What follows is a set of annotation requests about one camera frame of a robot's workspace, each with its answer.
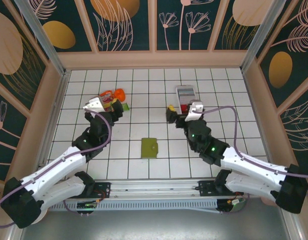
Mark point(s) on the white plastic card tray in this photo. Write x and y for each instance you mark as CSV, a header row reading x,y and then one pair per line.
x,y
185,95

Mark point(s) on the green fabric card holder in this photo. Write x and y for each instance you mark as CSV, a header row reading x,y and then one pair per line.
x,y
148,150

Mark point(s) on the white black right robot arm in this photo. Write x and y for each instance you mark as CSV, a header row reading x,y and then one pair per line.
x,y
254,170

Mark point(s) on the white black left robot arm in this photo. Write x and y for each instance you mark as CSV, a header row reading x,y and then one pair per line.
x,y
51,172

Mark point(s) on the red VIP card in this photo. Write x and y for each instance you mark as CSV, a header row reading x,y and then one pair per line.
x,y
185,108

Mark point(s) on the white plastic card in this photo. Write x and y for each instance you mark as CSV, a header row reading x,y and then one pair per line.
x,y
185,100

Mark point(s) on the pink plastic card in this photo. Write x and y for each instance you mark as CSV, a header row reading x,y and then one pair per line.
x,y
185,96

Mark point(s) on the light blue plastic card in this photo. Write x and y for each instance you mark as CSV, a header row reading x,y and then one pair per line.
x,y
185,92

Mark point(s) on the grey plastic card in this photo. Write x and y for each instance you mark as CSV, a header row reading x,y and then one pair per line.
x,y
185,89

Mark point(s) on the colourful snack packet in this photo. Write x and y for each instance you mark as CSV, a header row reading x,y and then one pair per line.
x,y
107,98

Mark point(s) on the small green packet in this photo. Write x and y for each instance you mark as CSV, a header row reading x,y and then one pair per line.
x,y
126,107

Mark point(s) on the orange toy fruit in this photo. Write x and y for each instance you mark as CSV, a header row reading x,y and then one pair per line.
x,y
120,94

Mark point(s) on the small electronics board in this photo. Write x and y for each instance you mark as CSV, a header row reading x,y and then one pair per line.
x,y
87,205
231,203

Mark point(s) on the white bowl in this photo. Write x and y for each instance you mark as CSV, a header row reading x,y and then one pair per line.
x,y
44,215

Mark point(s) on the pink plastic cup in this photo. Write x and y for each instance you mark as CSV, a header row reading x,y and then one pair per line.
x,y
267,201

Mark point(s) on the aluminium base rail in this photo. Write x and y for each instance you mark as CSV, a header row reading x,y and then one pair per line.
x,y
153,187

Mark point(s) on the aluminium frame post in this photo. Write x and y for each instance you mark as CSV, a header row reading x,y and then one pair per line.
x,y
43,42
264,32

